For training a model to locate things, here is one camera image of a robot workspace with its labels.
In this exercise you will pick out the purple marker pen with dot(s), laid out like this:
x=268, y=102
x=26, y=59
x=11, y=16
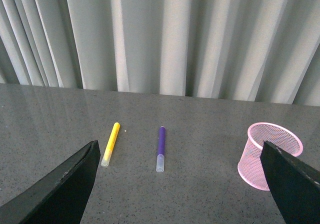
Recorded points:
x=160, y=160

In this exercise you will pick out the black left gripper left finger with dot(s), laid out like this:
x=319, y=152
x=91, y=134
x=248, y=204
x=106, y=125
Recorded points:
x=61, y=196

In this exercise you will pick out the pink mesh pen cup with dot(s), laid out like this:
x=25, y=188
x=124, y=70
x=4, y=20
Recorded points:
x=250, y=167

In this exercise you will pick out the grey pleated curtain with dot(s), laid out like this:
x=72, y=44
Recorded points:
x=248, y=50

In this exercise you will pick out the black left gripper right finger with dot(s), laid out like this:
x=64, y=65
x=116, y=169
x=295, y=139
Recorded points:
x=294, y=185

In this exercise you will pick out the yellow marker pen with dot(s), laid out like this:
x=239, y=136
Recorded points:
x=110, y=145

